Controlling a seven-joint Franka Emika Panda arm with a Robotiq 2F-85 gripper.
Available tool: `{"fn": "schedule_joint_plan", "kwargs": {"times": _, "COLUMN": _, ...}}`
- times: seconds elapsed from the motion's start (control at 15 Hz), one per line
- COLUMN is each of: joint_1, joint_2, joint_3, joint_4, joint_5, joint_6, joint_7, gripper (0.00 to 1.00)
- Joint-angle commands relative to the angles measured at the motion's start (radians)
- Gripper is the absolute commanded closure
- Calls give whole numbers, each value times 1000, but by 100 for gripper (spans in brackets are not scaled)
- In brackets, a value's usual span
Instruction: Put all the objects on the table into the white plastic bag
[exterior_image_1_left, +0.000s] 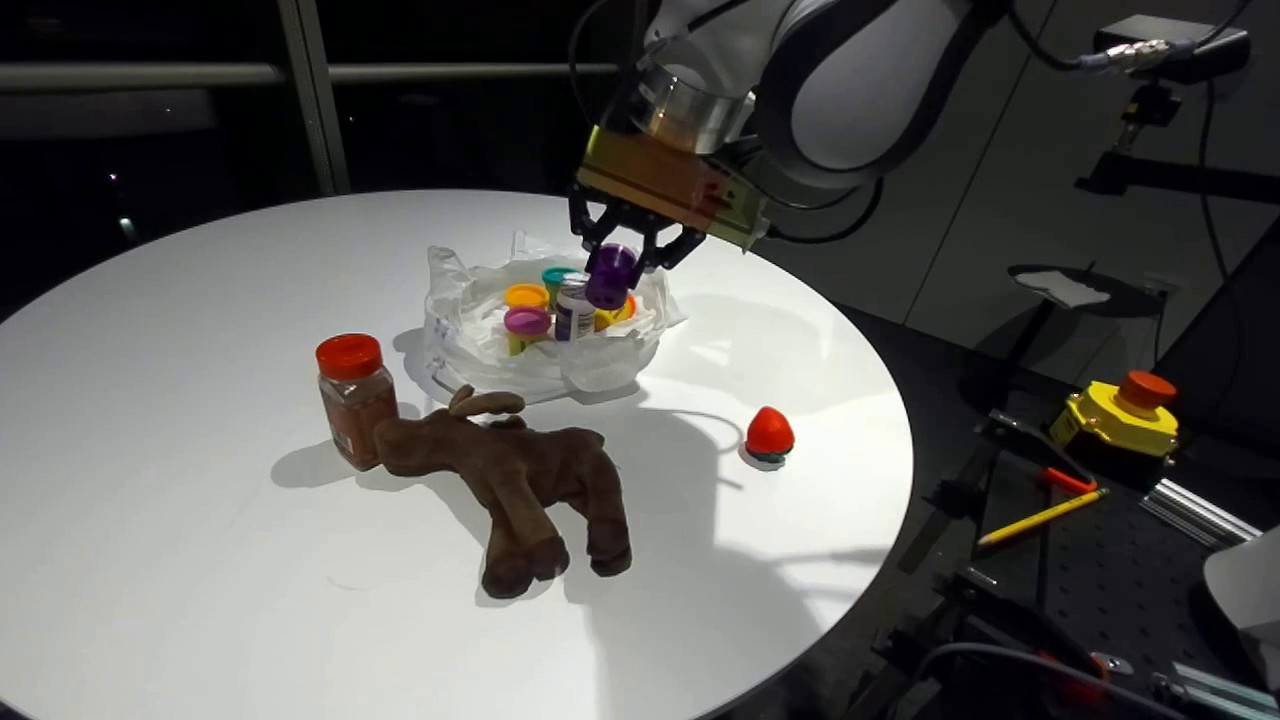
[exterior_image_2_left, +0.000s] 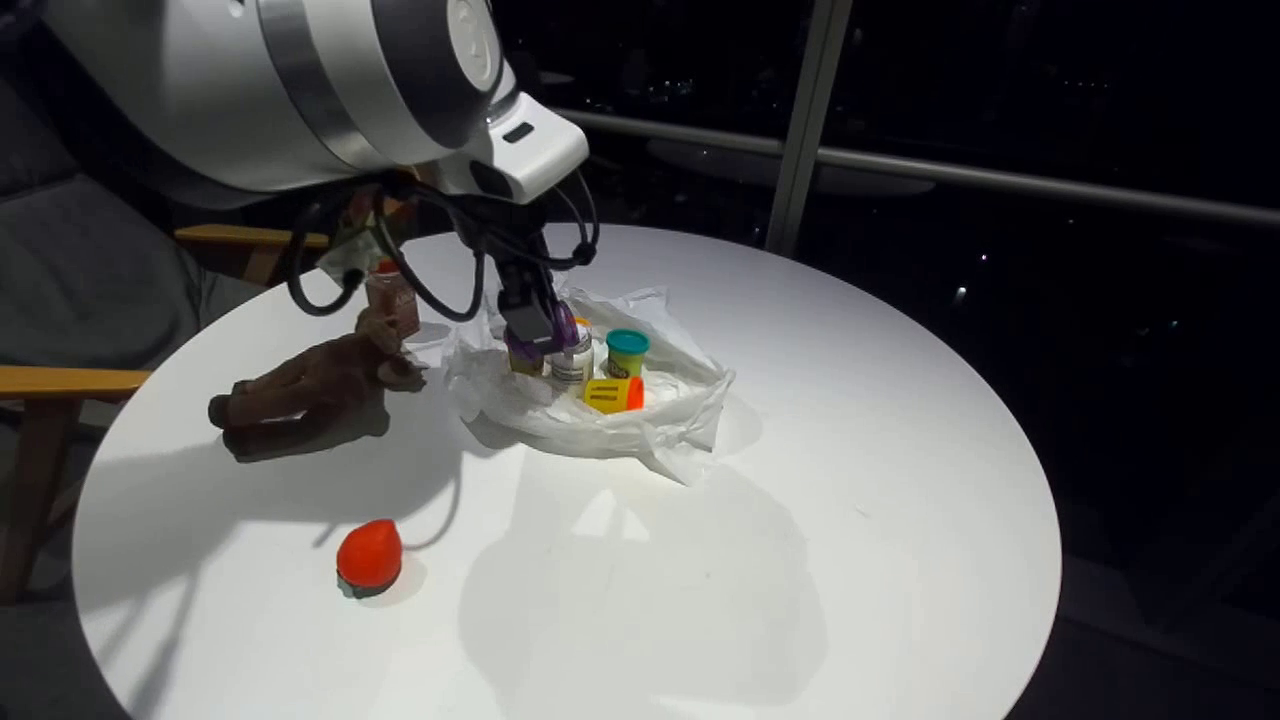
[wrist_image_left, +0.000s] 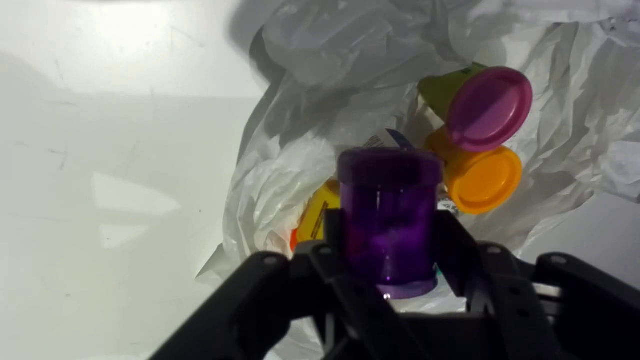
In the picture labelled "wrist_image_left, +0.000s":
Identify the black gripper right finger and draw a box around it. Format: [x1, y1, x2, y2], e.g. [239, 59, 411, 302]
[435, 210, 515, 298]

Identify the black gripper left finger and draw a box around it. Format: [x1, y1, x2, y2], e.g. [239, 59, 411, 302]
[292, 210, 354, 295]

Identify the yellow tub with orange-yellow lid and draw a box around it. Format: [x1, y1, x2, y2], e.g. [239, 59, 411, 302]
[424, 129, 522, 214]

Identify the purple plastic tub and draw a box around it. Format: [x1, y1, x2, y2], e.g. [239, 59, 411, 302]
[338, 148, 442, 298]

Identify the yellow tub with pink lid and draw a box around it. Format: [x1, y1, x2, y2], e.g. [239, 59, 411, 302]
[419, 64, 534, 153]

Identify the yellow tub with red-orange lid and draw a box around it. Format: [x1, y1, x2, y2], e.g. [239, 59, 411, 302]
[291, 180, 341, 250]

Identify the white plastic bag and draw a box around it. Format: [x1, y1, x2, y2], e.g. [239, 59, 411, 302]
[195, 0, 640, 360]

